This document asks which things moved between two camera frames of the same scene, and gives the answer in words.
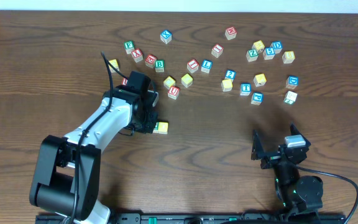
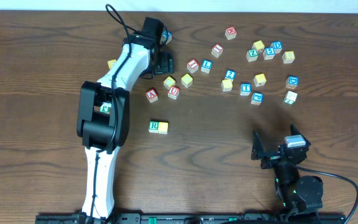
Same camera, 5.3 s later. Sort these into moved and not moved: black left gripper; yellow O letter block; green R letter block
Moved: black left gripper
Not moved: green R letter block; yellow O letter block
